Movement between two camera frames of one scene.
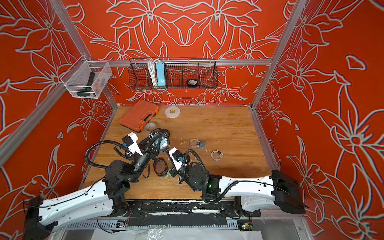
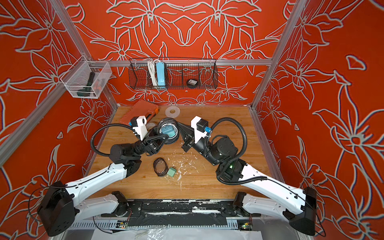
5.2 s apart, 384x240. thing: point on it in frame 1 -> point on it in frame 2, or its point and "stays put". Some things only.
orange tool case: [139, 115] stays put
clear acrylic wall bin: [86, 79] stays put
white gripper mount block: [177, 158] -> [197, 134]
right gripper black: [175, 172] -> [185, 130]
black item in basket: [192, 82] stays put
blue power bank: [160, 74] stays put
